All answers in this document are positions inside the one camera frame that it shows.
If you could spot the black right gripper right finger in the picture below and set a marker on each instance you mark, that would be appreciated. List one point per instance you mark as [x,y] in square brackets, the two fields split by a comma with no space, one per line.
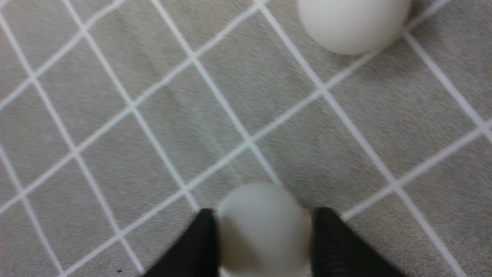
[337,251]

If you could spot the grey checked tablecloth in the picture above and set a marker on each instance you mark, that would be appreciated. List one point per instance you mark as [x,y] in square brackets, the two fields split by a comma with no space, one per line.
[121,118]

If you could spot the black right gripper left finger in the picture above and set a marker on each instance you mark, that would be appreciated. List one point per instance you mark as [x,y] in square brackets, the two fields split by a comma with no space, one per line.
[196,253]

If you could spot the white ball printed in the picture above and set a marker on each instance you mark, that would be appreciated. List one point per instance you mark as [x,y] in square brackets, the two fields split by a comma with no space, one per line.
[264,231]

